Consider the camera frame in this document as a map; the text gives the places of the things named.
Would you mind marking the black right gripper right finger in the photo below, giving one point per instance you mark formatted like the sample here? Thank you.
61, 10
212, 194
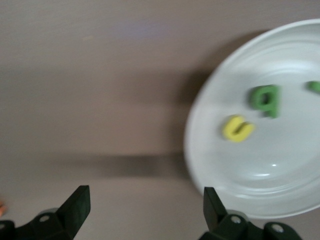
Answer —
225, 230

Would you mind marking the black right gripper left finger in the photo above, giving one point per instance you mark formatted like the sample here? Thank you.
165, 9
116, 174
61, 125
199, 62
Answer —
62, 225

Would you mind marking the orange foam letter e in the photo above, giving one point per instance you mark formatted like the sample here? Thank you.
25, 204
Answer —
2, 208

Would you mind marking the yellow foam letter u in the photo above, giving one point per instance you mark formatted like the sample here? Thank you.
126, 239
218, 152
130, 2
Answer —
230, 132

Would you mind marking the green foam letter q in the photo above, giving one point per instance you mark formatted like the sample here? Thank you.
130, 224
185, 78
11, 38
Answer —
273, 105

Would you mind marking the green foam letter l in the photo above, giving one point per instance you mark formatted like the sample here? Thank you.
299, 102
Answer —
313, 87

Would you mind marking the beige round plate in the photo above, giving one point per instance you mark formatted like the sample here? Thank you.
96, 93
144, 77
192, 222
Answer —
275, 162

